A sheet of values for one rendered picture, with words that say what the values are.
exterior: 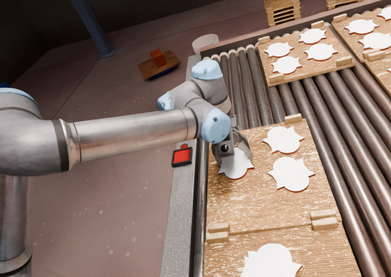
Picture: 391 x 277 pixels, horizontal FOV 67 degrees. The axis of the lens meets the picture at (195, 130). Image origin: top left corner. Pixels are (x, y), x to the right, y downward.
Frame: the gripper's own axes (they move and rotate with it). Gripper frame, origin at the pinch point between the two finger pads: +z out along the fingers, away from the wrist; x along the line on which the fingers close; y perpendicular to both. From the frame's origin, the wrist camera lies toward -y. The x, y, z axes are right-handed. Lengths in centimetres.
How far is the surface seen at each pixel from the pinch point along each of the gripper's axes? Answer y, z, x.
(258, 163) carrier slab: -1.3, 0.8, -7.2
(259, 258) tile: -33.9, -1.2, -4.9
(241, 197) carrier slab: -13.6, 1.1, -1.0
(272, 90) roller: 39.9, 1.3, -16.8
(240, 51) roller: 83, 0, -6
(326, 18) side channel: 91, -2, -52
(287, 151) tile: 0.8, -0.2, -16.7
